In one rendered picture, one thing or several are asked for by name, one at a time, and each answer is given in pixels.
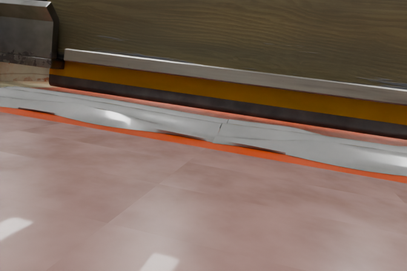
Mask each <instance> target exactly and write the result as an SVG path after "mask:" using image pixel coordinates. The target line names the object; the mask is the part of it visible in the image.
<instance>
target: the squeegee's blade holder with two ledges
mask: <svg viewBox="0 0 407 271"><path fill-rule="evenodd" d="M64 60H65V61H68V62H77V63H82V64H91V65H100V66H105V67H113V68H123V69H128V70H136V71H146V72H151V73H159V74H168V75H174V76H182V77H191V78H197V79H205V80H214V81H219V82H228V83H237V84H242V85H251V86H256V87H265V88H274V89H279V90H288V91H297V92H302V93H311V94H320V95H325V96H334V97H342V98H348V99H357V100H365V101H371V102H380V103H388V104H394V105H403V106H407V90H401V89H396V88H387V87H377V86H371V85H362V84H356V83H346V82H337V81H331V80H322V79H312V78H307V77H297V76H287V75H282V74H273V73H263V72H257V71H248V70H238V69H232V68H223V67H214V66H208V65H198V64H189V63H183V62H173V61H168V60H159V59H149V58H143V57H134V56H124V55H118V54H109V53H99V52H94V51H84V50H75V49H69V48H66V49H65V50H64Z"/></svg>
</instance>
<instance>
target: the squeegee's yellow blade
mask: <svg viewBox="0 0 407 271"><path fill-rule="evenodd" d="M49 74H54V75H59V76H67V77H75V78H80V79H88V80H96V81H101V82H109V83H117V84H122V85H130V86H135V87H143V88H151V89H156V90H164V91H172V92H177V93H185V94H194V95H198V96H207V97H215V98H220V99H228V100H236V101H241V102H248V103H256V104H261V105H269V106H278V107H282V108H291V109H299V110H304V111H312V112H317V113H325V114H333V115H338V116H346V117H354V118H359V119H367V120H375V121H380V122H388V123H396V124H401V125H407V106H403V105H394V104H388V103H380V102H371V101H365V100H357V99H348V98H342V97H334V96H325V95H320V94H311V93H302V92H297V91H288V90H279V89H274V88H265V87H256V86H251V85H242V84H237V83H228V82H219V81H214V80H205V79H197V78H191V77H182V76H174V75H168V74H159V73H151V72H146V71H136V70H128V69H123V68H113V67H105V66H100V65H91V64H82V63H77V62H68V61H65V65H64V69H63V70H61V69H51V68H50V72H49Z"/></svg>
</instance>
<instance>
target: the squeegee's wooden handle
mask: <svg viewBox="0 0 407 271"><path fill-rule="evenodd" d="M47 1H49V2H51V3H52V4H53V7H54V9H55V11H56V13H57V15H58V18H59V33H58V49H57V58H56V59H59V60H64V50H65V49H66V48H69V49H75V50H84V51H94V52H99V53H109V54H118V55H124V56H134V57H143V58H149V59H159V60H168V61H173V62H183V63H189V64H198V65H208V66H214V67H223V68H232V69H238V70H248V71H257V72H263V73H273V74H282V75H287V76H297V77H307V78H312V79H322V80H331V81H337V82H346V83H356V84H362V85H371V86H377V87H387V88H396V89H401V90H407V0H47Z"/></svg>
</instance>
